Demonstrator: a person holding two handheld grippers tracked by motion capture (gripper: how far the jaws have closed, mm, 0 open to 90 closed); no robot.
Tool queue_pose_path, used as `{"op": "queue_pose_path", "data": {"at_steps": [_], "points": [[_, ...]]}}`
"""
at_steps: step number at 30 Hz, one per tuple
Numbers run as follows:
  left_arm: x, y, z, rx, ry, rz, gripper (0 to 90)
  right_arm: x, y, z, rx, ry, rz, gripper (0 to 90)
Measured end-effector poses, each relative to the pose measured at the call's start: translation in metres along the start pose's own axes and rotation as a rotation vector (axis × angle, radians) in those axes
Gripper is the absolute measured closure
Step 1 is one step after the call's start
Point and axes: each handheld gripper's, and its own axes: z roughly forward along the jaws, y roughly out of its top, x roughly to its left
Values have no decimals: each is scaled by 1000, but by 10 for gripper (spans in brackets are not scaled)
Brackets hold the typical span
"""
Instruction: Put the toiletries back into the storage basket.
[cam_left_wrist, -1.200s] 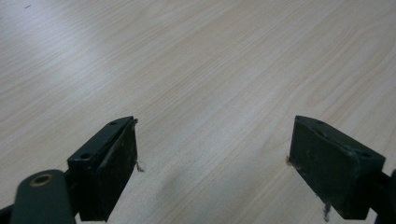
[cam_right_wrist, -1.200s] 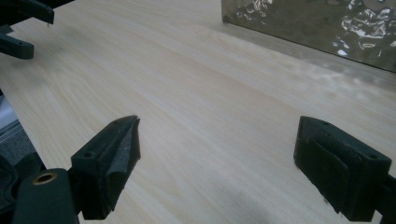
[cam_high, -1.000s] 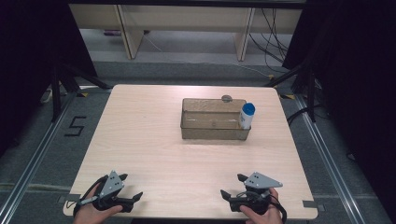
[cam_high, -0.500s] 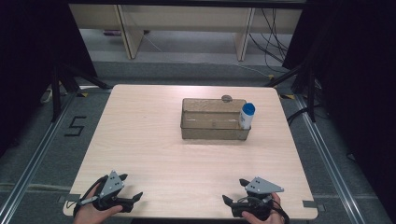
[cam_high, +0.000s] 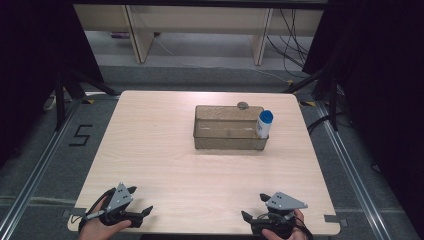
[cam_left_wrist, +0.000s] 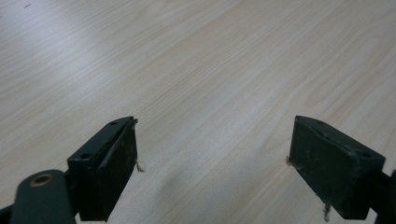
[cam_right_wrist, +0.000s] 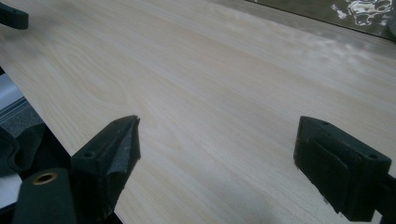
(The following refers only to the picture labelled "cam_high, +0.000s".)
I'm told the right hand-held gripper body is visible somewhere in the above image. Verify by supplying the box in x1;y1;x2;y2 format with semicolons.
249;191;309;240

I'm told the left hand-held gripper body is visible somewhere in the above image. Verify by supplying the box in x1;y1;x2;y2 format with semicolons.
84;182;144;229

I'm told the white bottle with blue cap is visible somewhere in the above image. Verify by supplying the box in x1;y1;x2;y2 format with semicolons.
255;109;275;140

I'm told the translucent brown plastic box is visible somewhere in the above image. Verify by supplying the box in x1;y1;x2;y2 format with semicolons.
192;104;270;151

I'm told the person's right hand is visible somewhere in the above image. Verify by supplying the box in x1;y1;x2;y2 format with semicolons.
261;209;306;240

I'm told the person's left hand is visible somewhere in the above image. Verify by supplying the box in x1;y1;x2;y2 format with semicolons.
78;196;132;240

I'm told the black metal stand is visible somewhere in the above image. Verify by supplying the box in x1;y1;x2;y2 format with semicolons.
282;63;340;132
54;67;120;132

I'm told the white power strip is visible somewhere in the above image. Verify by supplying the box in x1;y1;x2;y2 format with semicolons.
42;94;58;112

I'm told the dark curtain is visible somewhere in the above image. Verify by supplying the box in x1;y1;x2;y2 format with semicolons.
301;0;424;231
0;0;105;169

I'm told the beige wooden desk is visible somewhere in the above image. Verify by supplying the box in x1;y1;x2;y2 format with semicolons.
73;3;325;66

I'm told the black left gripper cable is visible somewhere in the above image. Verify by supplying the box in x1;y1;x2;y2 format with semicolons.
77;187;116;233

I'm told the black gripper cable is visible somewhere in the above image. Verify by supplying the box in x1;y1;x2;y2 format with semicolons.
77;187;116;233
293;223;315;240

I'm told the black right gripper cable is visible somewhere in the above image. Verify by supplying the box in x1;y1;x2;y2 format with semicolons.
293;223;315;240

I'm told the aluminium floor rail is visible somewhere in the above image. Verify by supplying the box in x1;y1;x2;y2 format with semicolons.
315;101;394;240
0;99;83;240

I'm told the thick black floor cable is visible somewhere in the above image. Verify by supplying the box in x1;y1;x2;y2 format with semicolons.
306;112;335;135

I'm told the thin white floor cable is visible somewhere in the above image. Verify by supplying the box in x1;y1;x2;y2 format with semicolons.
248;66;294;85

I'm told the bundle of black cables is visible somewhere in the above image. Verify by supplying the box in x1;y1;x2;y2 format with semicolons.
265;8;310;80

